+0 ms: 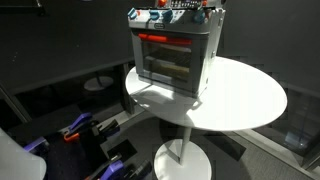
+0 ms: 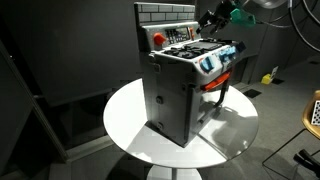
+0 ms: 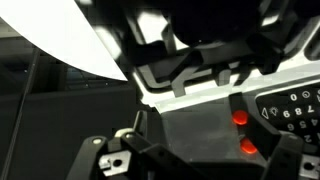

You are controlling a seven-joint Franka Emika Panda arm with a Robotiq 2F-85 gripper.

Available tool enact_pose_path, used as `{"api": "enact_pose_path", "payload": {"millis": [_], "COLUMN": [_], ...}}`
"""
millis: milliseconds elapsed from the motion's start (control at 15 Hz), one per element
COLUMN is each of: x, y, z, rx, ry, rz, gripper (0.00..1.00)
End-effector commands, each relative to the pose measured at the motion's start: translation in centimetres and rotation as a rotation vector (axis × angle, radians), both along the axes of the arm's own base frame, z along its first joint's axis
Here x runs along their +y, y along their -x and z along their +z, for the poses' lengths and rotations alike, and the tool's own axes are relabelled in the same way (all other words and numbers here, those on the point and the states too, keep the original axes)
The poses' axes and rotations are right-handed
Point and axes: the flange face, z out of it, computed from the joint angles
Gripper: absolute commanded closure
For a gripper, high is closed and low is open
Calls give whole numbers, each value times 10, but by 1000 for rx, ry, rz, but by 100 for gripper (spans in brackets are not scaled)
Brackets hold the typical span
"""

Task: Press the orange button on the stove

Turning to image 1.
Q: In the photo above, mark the blue stove knob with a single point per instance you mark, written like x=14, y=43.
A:
x=154, y=15
x=199, y=16
x=167, y=16
x=132, y=13

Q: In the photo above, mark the purple clamp with orange tip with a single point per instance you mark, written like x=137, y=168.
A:
x=80, y=122

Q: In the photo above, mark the large orange stove button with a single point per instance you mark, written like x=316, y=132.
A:
x=162, y=2

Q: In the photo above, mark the grey toy stove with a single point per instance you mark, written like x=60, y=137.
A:
x=176, y=56

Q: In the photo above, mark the white table pedestal base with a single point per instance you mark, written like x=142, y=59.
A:
x=181, y=163

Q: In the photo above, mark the small orange stove button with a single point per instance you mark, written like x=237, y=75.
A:
x=204, y=2

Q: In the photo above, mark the small white round stand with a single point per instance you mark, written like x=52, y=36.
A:
x=98, y=83

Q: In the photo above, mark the purple spring clamp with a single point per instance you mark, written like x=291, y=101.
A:
x=111, y=168
x=35, y=145

